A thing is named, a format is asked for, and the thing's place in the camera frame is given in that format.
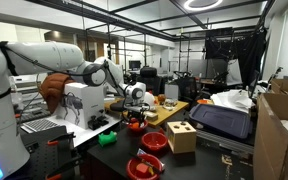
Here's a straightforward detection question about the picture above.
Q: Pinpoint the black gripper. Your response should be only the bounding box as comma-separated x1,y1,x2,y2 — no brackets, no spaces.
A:
124,99,151,127

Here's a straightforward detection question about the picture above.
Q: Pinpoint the red plastic bowl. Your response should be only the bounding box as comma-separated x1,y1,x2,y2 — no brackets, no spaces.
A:
141,131,169,153
126,153,165,180
125,118,149,135

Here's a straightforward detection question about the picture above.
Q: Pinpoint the brown ball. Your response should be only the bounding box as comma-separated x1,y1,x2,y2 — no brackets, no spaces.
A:
156,93,167,105

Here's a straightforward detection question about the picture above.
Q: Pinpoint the clear glass bowl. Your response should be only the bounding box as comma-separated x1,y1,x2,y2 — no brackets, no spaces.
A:
162,98,179,112

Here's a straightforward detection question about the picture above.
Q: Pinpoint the small flat cardboard box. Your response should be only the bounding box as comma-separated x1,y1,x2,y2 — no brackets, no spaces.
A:
143,110,159,123

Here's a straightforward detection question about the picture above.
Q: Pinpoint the black oval case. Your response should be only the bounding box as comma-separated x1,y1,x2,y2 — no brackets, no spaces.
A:
109,99,128,113

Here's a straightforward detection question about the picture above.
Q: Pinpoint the white plush toy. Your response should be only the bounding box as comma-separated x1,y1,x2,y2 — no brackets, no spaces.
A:
143,91,158,112

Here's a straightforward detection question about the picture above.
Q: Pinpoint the wooden table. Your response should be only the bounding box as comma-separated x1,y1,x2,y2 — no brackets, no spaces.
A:
103,94,190,129

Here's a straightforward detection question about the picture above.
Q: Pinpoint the white blue packet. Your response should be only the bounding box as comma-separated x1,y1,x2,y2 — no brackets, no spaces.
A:
136,148,167,169

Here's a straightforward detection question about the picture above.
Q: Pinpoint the green toy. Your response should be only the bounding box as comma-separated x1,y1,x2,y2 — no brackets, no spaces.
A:
97,130,118,148

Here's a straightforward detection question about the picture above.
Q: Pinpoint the black controller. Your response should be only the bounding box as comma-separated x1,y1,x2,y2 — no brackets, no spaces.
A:
87,114,110,132

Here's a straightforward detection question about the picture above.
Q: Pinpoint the black office chair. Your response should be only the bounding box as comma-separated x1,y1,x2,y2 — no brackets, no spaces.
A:
139,66,163,97
175,70,202,101

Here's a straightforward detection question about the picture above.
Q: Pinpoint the black marker pen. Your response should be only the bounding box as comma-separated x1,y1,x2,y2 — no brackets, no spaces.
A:
128,152,165,174

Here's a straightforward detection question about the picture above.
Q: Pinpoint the white box with robot dog print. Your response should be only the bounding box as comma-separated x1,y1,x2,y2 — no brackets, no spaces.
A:
56,82,106,130

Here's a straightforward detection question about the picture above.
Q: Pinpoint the orange toy block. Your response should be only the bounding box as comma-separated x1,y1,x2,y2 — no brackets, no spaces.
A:
135,163,151,175

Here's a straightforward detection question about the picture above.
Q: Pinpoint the wooden shape sorter box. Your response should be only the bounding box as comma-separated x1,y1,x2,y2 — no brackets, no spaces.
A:
166,120,198,155

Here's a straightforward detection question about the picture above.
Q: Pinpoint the white side table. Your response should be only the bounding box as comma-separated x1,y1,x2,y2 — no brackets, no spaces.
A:
20,111,122,149

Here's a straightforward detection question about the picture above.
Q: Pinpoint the blue grey plastic bin lid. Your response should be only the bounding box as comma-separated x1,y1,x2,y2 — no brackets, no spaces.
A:
188,103,253,140

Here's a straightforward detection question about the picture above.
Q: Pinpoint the brown jacket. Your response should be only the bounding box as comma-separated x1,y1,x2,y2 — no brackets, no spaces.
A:
38,72,77,115

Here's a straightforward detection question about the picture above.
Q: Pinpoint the grey keyboard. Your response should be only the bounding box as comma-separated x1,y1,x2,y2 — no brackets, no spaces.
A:
20,118,61,134

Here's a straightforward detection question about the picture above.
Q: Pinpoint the white paper pile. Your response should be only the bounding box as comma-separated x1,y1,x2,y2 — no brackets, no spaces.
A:
210,88,256,113

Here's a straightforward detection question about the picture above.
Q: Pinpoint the black perforated breadboard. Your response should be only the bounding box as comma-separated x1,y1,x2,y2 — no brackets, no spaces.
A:
19,125,73,180

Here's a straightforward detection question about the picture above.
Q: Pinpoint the black curtain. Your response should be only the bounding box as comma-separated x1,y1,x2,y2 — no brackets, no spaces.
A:
204,28,268,89

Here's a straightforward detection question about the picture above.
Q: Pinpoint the large cardboard box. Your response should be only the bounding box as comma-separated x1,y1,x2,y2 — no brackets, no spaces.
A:
253,92,288,180

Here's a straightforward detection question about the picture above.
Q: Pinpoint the black clamp with orange handle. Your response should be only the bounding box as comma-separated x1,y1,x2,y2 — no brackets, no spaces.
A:
46,131,77,148
45,154,83,180

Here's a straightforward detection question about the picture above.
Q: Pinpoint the ring ceiling light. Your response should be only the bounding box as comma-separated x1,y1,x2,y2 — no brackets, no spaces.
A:
183,0,224,12

